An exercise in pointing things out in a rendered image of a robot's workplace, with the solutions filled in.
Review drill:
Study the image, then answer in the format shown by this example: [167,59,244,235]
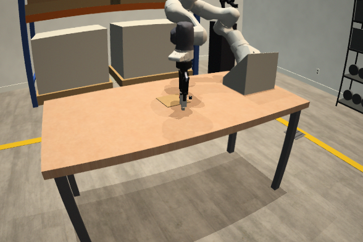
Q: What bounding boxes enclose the tan flat mat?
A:
[156,93,181,107]

